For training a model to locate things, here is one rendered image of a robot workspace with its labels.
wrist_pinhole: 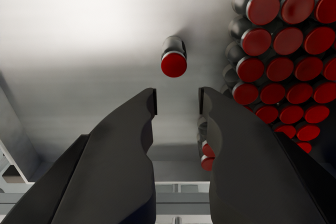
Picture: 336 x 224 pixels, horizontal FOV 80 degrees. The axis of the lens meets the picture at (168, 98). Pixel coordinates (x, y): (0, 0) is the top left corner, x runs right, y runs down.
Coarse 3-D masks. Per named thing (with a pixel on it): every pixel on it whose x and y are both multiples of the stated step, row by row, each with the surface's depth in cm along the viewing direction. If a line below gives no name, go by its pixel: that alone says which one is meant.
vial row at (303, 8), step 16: (288, 0) 13; (304, 0) 13; (288, 16) 14; (304, 16) 14; (272, 32) 15; (288, 32) 14; (272, 48) 16; (288, 48) 15; (272, 64) 16; (288, 64) 16; (256, 80) 18; (272, 80) 16; (272, 96) 17; (256, 112) 18; (272, 112) 18
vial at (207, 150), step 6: (198, 120) 24; (204, 120) 23; (198, 126) 24; (204, 126) 23; (198, 132) 23; (204, 132) 22; (204, 138) 22; (204, 144) 21; (204, 150) 21; (210, 150) 21; (210, 156) 21
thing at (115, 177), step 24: (144, 96) 10; (120, 120) 9; (144, 120) 9; (96, 144) 8; (120, 144) 8; (144, 144) 9; (96, 168) 7; (120, 168) 7; (144, 168) 7; (72, 192) 6; (96, 192) 6; (120, 192) 6; (144, 192) 6; (72, 216) 5; (96, 216) 5; (120, 216) 5; (144, 216) 6
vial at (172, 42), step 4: (172, 36) 19; (164, 40) 19; (168, 40) 18; (172, 40) 18; (176, 40) 18; (180, 40) 19; (164, 44) 18; (168, 44) 17; (172, 44) 17; (176, 44) 17; (180, 44) 17; (164, 48) 17; (168, 48) 16; (172, 48) 16; (176, 48) 16; (180, 48) 17; (164, 52) 17; (168, 52) 16; (176, 52) 16; (180, 52) 16; (184, 52) 17; (184, 56) 16
